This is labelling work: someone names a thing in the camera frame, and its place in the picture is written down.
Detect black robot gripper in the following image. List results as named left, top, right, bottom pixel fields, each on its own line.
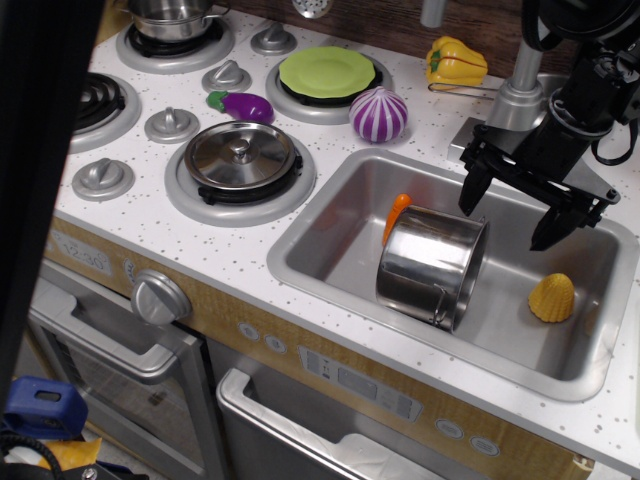
left=458, top=90, right=619, bottom=251

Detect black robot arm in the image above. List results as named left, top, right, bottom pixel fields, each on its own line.
left=459, top=1, right=639, bottom=251

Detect steel pot lying sideways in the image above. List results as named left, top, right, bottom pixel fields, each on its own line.
left=376, top=205, right=489, bottom=332

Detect steel pot lid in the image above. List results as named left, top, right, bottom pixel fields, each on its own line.
left=183, top=121, right=297, bottom=192

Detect steel pot on back burner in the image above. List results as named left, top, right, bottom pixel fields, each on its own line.
left=113, top=0, right=231, bottom=43

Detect silver toy faucet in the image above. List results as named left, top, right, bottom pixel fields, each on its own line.
left=447, top=0, right=619, bottom=201

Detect yellow toy corn piece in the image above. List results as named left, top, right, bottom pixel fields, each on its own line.
left=528, top=273, right=575, bottom=323

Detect orange toy carrot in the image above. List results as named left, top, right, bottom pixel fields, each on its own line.
left=382, top=193, right=413, bottom=246

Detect yellow toy bell pepper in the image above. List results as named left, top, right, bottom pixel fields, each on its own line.
left=426, top=36, right=488, bottom=86

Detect purple striped toy onion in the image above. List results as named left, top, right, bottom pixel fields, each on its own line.
left=349, top=86, right=408, bottom=143

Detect back right stove burner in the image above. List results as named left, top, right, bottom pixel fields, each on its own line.
left=265, top=53, right=393, bottom=125

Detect stove burner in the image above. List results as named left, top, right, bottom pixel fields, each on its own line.
left=116, top=20, right=235, bottom=75
left=265, top=53, right=393, bottom=125
left=69, top=72, right=142, bottom=154
left=164, top=130, right=318, bottom=229

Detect green plastic plate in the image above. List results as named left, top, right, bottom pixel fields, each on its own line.
left=278, top=46, right=376, bottom=100

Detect perforated steel ladle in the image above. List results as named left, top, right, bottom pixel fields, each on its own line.
left=292, top=0, right=334, bottom=20

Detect purple toy eggplant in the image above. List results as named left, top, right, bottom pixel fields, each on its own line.
left=206, top=91, right=275, bottom=124

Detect silver stove knob top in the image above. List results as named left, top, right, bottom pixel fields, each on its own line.
left=250, top=22, right=297, bottom=56

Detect silver stove knob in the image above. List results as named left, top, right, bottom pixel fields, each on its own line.
left=201, top=60, right=252, bottom=93
left=144, top=107, right=200, bottom=144
left=72, top=158, right=135, bottom=202
left=250, top=22, right=297, bottom=56

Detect front right stove burner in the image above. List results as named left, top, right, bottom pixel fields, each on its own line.
left=164, top=130, right=318, bottom=229

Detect silver stove knob upper middle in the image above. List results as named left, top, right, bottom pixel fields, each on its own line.
left=201, top=60, right=252, bottom=93

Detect toy dishwasher door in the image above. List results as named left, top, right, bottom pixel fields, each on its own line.
left=216, top=368, right=481, bottom=479

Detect silver stove knob centre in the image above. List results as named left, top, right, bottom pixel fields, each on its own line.
left=144, top=107, right=200, bottom=144

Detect back left stove burner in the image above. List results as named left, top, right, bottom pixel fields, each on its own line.
left=116, top=20, right=235, bottom=75

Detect silver oven dial knob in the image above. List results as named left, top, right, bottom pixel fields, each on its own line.
left=131, top=269, right=192, bottom=326

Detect toy oven door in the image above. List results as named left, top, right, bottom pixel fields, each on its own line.
left=28, top=260, right=229, bottom=479

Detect silver stove knob front left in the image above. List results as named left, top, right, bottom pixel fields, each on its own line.
left=72, top=158, right=135, bottom=202

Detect front left stove burner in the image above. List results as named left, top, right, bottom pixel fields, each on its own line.
left=69, top=72, right=142, bottom=154

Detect yellow cloth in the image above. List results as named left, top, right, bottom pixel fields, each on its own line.
left=44, top=437, right=102, bottom=471

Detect blue plastic clamp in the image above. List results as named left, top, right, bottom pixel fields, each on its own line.
left=2, top=376, right=88, bottom=440

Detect black foreground post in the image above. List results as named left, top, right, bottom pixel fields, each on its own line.
left=1, top=1, right=104, bottom=396

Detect black cable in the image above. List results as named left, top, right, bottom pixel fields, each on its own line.
left=0, top=431, right=66, bottom=480

